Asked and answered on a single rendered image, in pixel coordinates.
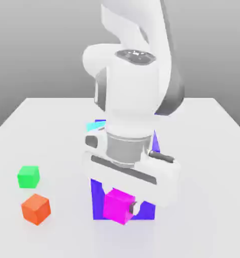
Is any small magenta cube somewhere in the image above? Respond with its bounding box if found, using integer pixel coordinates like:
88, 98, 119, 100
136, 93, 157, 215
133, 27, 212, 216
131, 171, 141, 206
102, 188, 136, 226

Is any small orange cube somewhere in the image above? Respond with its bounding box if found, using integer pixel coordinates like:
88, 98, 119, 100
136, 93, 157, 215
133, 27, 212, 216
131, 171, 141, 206
21, 193, 51, 226

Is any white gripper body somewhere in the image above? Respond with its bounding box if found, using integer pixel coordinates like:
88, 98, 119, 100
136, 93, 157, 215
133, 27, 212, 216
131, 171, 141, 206
82, 150, 182, 209

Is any small cyan cube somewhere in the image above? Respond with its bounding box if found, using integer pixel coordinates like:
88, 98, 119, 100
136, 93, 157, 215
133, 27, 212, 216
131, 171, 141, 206
85, 121, 107, 133

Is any large blue box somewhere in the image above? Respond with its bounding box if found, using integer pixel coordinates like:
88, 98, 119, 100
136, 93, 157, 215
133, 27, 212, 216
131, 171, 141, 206
90, 119, 161, 221

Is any small green cube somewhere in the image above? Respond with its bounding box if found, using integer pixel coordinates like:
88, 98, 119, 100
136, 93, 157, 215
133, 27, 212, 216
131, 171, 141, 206
17, 165, 41, 189

